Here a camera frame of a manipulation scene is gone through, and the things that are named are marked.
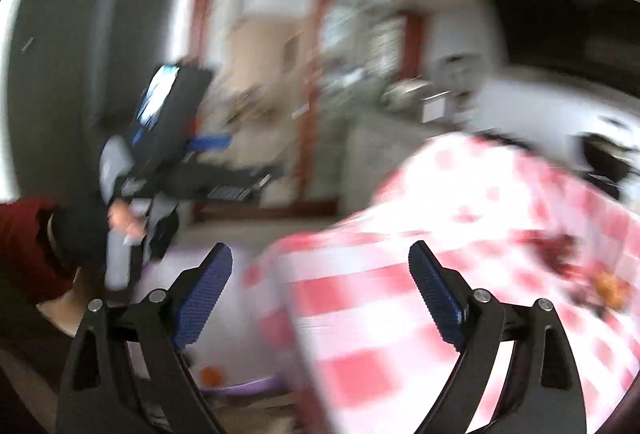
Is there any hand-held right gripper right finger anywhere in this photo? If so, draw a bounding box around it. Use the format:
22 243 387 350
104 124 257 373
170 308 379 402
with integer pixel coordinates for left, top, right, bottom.
408 240 587 434

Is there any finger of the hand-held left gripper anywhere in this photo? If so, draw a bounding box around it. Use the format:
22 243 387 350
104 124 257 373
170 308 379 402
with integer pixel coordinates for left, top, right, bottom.
170 161 284 205
187 131 234 153

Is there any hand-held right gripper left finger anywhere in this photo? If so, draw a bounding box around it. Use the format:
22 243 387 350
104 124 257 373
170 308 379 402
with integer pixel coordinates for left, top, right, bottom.
56 241 234 434

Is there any white cardboard box purple rim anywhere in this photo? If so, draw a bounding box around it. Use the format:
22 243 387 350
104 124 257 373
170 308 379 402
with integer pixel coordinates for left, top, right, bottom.
107 247 296 410

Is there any person's left hand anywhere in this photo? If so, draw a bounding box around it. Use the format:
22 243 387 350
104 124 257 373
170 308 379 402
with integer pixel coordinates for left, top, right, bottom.
50 197 148 275

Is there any red checkered tablecloth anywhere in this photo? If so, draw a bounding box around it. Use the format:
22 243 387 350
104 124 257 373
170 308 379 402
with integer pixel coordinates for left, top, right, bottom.
242 131 640 434

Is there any grey refrigerator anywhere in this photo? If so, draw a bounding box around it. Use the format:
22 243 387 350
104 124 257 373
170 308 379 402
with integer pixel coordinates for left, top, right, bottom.
10 0 181 200

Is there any black stove burner grate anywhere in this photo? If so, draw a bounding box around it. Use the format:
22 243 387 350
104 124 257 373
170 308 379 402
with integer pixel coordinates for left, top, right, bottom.
575 129 637 195

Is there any wooden door frame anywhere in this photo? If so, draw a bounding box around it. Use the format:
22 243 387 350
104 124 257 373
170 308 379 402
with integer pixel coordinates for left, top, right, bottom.
190 0 431 221

